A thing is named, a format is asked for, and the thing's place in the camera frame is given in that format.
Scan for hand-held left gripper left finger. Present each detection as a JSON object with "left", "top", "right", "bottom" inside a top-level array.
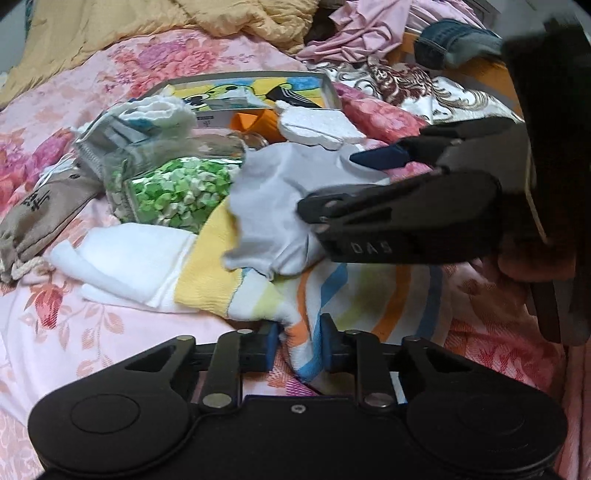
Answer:
[{"left": 122, "top": 322, "right": 281, "bottom": 413}]

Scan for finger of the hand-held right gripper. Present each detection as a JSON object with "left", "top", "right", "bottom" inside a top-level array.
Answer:
[
  {"left": 349, "top": 116, "right": 529, "bottom": 175},
  {"left": 297, "top": 171, "right": 505, "bottom": 267}
]

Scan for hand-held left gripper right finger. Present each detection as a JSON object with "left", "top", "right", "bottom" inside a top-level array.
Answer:
[{"left": 320, "top": 314, "right": 468, "bottom": 412}]

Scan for colourful striped sock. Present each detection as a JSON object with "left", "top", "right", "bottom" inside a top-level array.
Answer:
[{"left": 174, "top": 208, "right": 445, "bottom": 385}]

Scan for grey metal tin box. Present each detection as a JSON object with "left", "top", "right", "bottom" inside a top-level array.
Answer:
[{"left": 139, "top": 71, "right": 345, "bottom": 131}]

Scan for grey sock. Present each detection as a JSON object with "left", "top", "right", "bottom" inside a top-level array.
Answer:
[{"left": 223, "top": 142, "right": 394, "bottom": 280}]

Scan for white sock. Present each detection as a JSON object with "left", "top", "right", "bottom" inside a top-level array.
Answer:
[{"left": 48, "top": 223, "right": 200, "bottom": 311}]

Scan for beige drawstring pouch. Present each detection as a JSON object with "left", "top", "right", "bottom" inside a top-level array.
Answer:
[{"left": 0, "top": 173, "right": 105, "bottom": 283}]

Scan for person's right hand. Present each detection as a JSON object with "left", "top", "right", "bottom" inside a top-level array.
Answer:
[{"left": 471, "top": 240, "right": 578, "bottom": 288}]

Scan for white foam piece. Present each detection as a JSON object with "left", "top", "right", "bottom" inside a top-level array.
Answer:
[{"left": 276, "top": 100, "right": 367, "bottom": 151}]

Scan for pink clothes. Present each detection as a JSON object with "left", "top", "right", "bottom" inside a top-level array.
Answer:
[{"left": 295, "top": 0, "right": 500, "bottom": 66}]

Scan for blue jeans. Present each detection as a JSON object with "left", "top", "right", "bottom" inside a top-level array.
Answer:
[{"left": 413, "top": 19, "right": 505, "bottom": 71}]

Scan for cartoon printed cloth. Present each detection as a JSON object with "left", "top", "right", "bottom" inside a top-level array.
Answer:
[{"left": 178, "top": 76, "right": 327, "bottom": 112}]

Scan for glass jar of green paper stars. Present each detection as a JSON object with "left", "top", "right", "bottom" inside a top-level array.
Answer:
[{"left": 102, "top": 134, "right": 249, "bottom": 232}]

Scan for pink floral bed sheet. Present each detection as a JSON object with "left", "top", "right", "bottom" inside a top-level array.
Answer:
[{"left": 0, "top": 28, "right": 591, "bottom": 480}]

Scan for white milk carton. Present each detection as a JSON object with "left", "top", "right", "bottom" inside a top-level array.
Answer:
[{"left": 74, "top": 111, "right": 154, "bottom": 179}]

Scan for yellow quilt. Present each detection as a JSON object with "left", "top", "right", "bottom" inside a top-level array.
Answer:
[{"left": 0, "top": 0, "right": 325, "bottom": 110}]

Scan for wooden bed guard rail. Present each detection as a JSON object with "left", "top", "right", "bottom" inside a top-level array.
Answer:
[{"left": 385, "top": 30, "right": 525, "bottom": 117}]

